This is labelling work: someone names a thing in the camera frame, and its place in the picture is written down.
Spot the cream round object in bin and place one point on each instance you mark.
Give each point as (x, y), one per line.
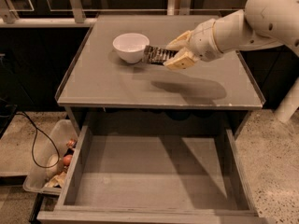
(54, 166)

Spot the open grey top drawer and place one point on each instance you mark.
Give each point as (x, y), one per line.
(134, 167)

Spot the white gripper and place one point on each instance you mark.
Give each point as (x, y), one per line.
(203, 42)

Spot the white pole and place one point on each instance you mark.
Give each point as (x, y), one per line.
(289, 104)

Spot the small orange bottle in bin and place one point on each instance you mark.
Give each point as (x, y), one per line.
(71, 144)

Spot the metal railing frame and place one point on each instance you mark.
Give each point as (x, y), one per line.
(80, 13)

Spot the grey cabinet with counter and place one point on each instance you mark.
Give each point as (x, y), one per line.
(99, 78)

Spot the orange round fruit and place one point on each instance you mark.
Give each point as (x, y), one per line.
(67, 160)

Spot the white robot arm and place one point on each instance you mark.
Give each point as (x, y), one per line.
(261, 24)

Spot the white ceramic bowl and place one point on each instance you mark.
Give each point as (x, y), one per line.
(130, 47)

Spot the crumpled wrapper in bin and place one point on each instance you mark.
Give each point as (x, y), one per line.
(57, 181)

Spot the clear plastic storage bin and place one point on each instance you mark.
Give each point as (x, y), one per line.
(61, 133)

